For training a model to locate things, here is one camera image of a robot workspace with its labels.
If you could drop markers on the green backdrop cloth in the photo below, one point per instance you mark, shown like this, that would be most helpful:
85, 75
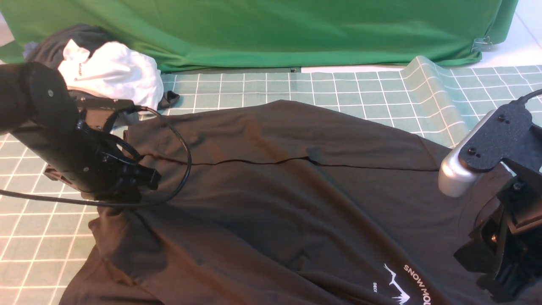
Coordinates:
183, 35

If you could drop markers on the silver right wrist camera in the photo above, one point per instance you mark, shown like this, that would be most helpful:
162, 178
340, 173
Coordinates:
507, 136

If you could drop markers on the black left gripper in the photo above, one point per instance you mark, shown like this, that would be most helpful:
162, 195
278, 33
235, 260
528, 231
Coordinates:
87, 159

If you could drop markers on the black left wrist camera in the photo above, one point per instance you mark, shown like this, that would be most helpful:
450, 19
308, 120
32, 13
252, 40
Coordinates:
104, 114

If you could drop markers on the blue crumpled garment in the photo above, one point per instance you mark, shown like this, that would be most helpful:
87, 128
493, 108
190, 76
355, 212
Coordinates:
28, 48

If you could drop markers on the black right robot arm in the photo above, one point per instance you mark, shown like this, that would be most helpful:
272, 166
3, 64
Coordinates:
505, 248

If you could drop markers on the green grid tablecloth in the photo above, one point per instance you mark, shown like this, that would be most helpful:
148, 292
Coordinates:
44, 244

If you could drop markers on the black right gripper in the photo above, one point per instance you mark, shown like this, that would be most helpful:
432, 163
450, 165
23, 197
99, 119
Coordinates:
505, 249

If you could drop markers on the dark gray crumpled garment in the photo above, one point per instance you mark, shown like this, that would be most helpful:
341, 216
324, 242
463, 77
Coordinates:
50, 50

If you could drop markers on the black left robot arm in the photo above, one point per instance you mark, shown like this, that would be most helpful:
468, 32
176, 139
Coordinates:
33, 91

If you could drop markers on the metal binder clip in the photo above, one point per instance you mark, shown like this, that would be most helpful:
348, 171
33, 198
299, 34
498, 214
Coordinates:
482, 44

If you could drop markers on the dark gray long-sleeve shirt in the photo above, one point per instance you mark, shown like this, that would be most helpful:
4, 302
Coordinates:
292, 204

